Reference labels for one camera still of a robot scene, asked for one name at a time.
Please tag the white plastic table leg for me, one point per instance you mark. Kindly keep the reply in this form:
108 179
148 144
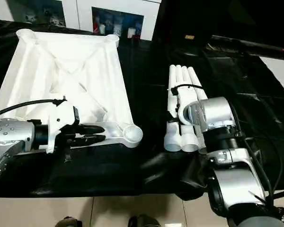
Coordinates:
172 78
186 75
180 75
194 78

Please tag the white plastic table top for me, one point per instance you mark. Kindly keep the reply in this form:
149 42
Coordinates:
61 71

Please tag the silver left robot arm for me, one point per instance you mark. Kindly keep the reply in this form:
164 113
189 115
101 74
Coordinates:
9 132

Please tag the black work mat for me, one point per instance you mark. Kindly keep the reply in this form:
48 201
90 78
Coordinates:
144 94

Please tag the small yellow label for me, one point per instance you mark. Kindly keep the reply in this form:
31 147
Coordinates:
189 37

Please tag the plain white cup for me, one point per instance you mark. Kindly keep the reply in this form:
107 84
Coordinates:
131 33

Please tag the black right robot foot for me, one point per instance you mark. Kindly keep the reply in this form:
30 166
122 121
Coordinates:
144 221

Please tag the small white jar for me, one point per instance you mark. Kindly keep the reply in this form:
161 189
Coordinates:
102 28

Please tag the red bottle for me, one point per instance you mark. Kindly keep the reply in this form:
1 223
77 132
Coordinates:
96 27

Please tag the white patterned cup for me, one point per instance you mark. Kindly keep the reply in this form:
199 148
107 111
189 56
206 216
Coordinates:
117 29

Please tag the long black pole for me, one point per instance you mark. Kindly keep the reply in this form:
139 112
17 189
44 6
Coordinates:
251 43

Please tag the flat white board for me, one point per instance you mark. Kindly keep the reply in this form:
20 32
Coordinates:
279 71

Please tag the white sideboard cabinet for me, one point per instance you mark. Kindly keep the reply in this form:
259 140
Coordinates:
78 11

